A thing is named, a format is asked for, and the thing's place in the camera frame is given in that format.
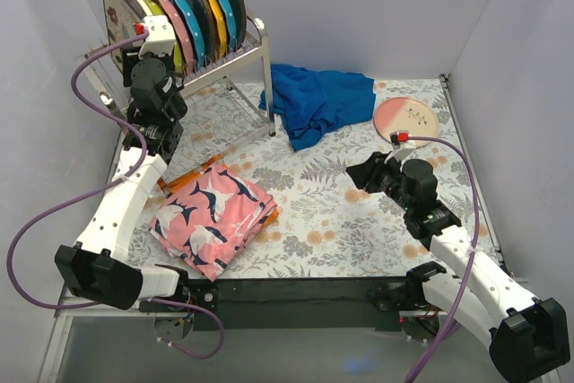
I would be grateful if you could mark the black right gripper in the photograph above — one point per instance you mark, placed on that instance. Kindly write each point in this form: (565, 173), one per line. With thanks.
(374, 174)

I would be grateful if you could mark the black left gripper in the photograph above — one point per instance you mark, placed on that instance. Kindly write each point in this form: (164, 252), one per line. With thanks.
(130, 65)

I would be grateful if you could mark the square floral plate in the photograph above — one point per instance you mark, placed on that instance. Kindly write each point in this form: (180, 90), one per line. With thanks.
(120, 19)

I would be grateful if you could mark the pink cream round plate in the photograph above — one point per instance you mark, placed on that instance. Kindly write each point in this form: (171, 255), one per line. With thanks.
(401, 113)

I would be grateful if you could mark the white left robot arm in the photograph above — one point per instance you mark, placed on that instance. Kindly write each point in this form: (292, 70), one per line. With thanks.
(95, 267)

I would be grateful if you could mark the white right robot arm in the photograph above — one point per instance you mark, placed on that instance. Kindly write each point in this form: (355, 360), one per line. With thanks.
(526, 337)

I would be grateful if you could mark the steel dish rack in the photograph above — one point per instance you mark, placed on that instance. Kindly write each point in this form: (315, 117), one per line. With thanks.
(222, 117)

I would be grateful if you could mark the pink polka dot plate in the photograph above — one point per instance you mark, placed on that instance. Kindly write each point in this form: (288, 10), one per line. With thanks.
(184, 41)

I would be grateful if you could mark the floral tablecloth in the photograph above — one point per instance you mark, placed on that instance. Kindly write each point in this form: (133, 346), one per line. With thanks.
(326, 227)

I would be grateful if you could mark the green polka dot plate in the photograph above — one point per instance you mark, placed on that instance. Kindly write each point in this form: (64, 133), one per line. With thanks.
(178, 58)

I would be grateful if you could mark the blue polka dot plate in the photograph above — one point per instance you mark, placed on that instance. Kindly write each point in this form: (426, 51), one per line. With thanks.
(193, 30)

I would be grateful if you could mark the blue cloth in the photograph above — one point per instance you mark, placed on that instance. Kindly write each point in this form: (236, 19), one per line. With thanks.
(314, 103)

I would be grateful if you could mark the yellow plate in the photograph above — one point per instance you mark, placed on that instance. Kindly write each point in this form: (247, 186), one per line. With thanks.
(219, 29)

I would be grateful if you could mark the dark teal round plate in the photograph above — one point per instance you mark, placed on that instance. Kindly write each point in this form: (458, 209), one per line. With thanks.
(197, 6)

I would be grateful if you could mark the pink patterned cloth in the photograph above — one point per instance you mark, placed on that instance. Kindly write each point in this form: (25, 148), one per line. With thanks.
(212, 218)

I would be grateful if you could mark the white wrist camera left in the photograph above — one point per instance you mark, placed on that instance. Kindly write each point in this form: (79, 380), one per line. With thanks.
(160, 37)

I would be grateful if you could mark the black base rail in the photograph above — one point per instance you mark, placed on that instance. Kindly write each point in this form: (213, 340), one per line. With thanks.
(303, 303)

